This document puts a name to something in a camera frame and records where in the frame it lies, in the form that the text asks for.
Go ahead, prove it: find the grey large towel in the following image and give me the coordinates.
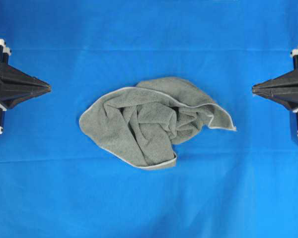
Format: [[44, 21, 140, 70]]
[[79, 77, 236, 171]]

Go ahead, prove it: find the blue table cloth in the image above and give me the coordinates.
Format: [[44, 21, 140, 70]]
[[0, 0, 298, 238]]

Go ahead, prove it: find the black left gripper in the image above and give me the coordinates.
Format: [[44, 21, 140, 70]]
[[0, 39, 51, 135]]

